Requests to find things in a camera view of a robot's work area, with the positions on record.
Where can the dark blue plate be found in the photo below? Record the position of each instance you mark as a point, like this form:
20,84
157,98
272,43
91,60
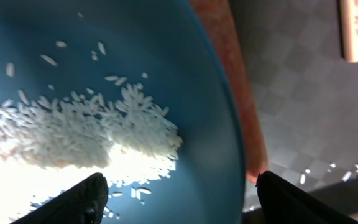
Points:
166,40

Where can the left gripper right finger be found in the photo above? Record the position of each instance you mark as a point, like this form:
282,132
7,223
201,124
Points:
284,203

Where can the dark brown serving tray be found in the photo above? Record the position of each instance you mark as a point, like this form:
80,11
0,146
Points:
305,93

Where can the orange carrot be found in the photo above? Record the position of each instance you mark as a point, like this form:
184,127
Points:
216,18

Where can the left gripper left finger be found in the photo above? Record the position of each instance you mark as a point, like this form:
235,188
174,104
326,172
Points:
84,203

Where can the pile of white rice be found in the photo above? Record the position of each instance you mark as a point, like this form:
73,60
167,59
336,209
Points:
65,114

